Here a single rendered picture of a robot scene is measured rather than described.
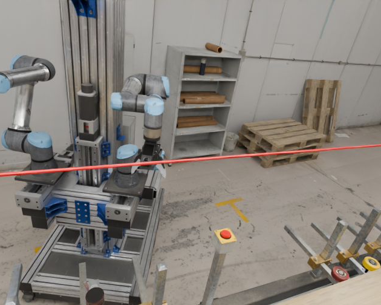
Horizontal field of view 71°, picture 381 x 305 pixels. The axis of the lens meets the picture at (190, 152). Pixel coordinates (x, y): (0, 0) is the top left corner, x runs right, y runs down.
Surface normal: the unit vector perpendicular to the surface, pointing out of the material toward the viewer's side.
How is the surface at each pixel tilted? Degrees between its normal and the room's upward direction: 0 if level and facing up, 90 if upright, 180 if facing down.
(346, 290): 0
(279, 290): 0
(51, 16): 90
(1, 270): 0
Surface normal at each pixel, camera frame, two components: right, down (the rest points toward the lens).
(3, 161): 0.46, 0.48
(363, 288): 0.14, -0.87
